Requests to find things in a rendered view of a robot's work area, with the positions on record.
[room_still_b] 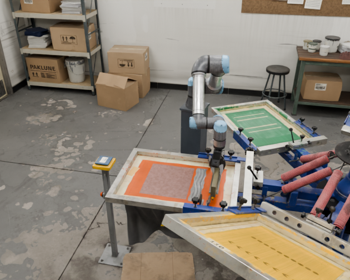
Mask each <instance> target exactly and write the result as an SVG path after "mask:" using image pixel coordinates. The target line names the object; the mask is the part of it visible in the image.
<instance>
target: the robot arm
mask: <svg viewBox="0 0 350 280"><path fill-rule="evenodd" d="M206 73H210V74H211V75H210V77H209V78H205V77H206ZM227 73H229V56H227V55H203V56H201V57H199V58H198V59H197V60H196V61H195V63H194V65H193V67H192V71H191V76H192V77H191V78H189V80H188V97H187V100H186V103H185V106H186V107H187V108H188V109H192V110H193V114H192V115H193V116H192V117H190V118H189V127H190V128H191V129H213V130H214V135H213V140H212V141H213V148H215V149H214V150H213V156H212V158H211V160H210V163H209V164H210V167H211V171H212V173H213V174H214V169H215V168H218V167H219V168H220V170H219V171H220V173H219V175H221V174H222V173H223V170H224V168H225V166H226V162H225V159H224V154H225V150H223V149H224V148H225V145H226V133H227V123H226V122H225V120H224V118H223V116H221V115H219V114H218V115H215V116H214V117H204V94H221V93H222V92H223V89H224V80H223V79H222V77H223V75H225V74H227Z"/></svg>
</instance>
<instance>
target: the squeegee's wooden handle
mask: <svg viewBox="0 0 350 280"><path fill-rule="evenodd" d="M219 170H220V168H219V167H218V168H215V169H214V174H213V179H212V184H211V195H210V197H216V190H217V184H218V179H219V173H220V171H219Z"/></svg>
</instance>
